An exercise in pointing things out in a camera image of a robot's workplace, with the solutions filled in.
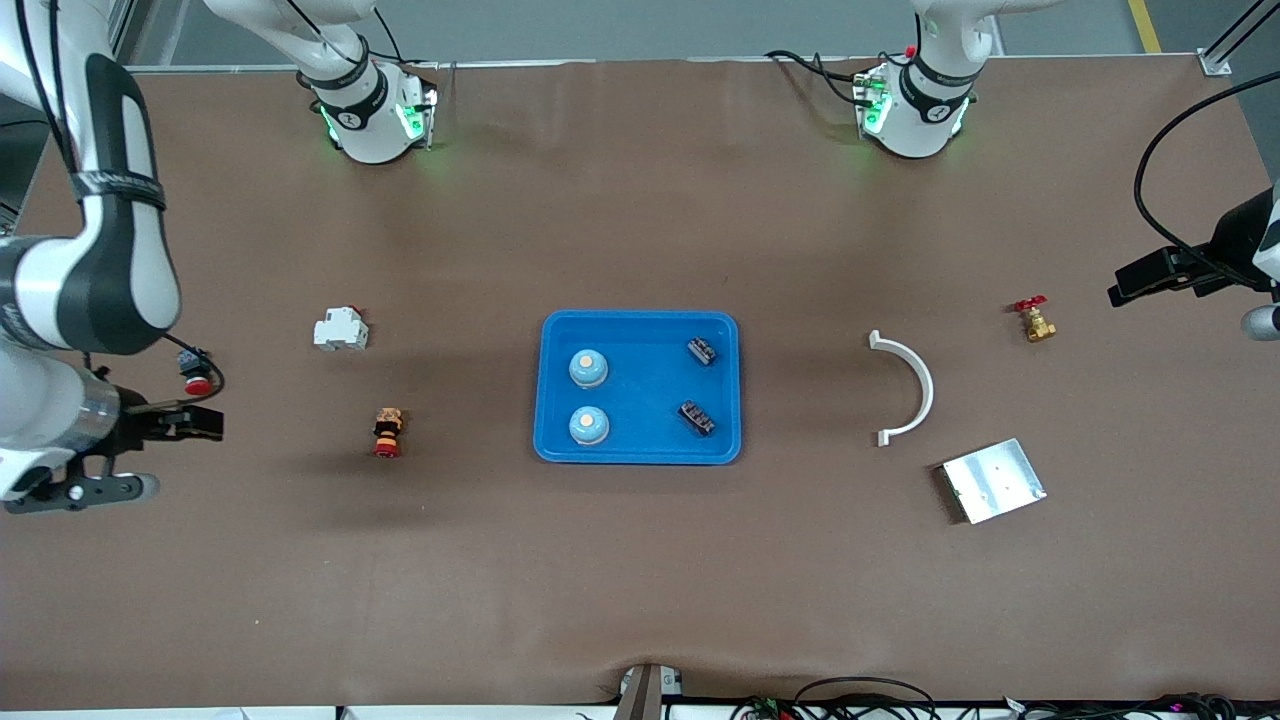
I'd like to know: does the black cable bundle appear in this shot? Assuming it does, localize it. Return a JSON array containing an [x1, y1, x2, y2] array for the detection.
[[730, 677, 941, 720], [1000, 692, 1246, 720]]

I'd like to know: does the aluminium plate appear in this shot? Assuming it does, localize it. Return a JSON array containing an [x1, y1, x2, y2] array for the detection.
[[940, 438, 1048, 526]]

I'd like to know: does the white circuit breaker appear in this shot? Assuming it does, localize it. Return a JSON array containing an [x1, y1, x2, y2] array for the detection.
[[313, 306, 370, 352]]

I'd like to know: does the aluminium frame post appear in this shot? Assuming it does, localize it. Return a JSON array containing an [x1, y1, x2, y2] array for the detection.
[[105, 0, 191, 71], [1198, 0, 1280, 78]]

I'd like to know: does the blue plastic tray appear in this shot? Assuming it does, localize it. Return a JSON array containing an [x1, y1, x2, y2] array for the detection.
[[532, 309, 743, 466]]

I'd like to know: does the red mushroom push button switch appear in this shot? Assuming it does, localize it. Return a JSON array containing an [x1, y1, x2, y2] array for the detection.
[[177, 346, 215, 397]]

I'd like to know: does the brass valve with red handle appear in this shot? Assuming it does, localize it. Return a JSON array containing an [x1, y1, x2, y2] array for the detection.
[[1010, 296, 1058, 344]]

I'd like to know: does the brown paper table cover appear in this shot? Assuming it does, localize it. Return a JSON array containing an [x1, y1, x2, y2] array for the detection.
[[0, 55, 1280, 713]]

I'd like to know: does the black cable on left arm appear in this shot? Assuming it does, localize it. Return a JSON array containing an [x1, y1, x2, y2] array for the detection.
[[1133, 70, 1280, 291]]

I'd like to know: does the black cable at arm base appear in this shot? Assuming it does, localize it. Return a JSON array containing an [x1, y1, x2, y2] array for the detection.
[[372, 8, 443, 71], [765, 48, 876, 106]]

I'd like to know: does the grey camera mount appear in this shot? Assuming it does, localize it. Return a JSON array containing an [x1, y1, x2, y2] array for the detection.
[[612, 662, 687, 720]]

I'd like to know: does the white curved pipe clamp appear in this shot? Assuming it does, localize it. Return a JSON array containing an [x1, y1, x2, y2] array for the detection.
[[867, 329, 936, 448]]

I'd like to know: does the black cable at right arm base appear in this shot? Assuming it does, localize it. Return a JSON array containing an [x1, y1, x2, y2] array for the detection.
[[372, 8, 443, 71]]

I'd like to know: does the black cable at left arm base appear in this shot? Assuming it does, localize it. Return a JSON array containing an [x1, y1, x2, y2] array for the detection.
[[765, 48, 876, 106]]

